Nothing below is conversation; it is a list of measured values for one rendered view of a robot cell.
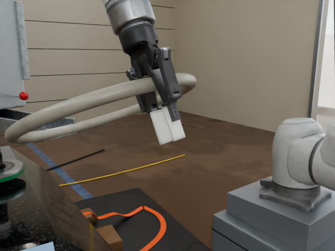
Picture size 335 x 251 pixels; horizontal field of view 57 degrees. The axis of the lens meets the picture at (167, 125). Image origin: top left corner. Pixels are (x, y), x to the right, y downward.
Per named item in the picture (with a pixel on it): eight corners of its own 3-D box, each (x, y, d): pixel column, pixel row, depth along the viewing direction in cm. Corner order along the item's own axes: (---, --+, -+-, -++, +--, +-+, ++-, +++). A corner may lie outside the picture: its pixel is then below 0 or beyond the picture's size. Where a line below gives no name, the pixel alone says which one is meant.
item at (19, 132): (-29, 158, 76) (-32, 147, 76) (114, 123, 115) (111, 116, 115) (94, 96, 47) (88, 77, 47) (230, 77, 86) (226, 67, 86)
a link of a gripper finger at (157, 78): (153, 56, 63) (156, 52, 62) (177, 104, 61) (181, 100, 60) (138, 58, 61) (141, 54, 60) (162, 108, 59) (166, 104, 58)
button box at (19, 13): (12, 78, 123) (4, 2, 117) (19, 78, 125) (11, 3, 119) (23, 79, 118) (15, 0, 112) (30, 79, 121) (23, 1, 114)
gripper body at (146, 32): (161, 19, 61) (176, 63, 61) (140, 37, 68) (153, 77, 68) (130, 20, 57) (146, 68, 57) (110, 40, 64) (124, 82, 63)
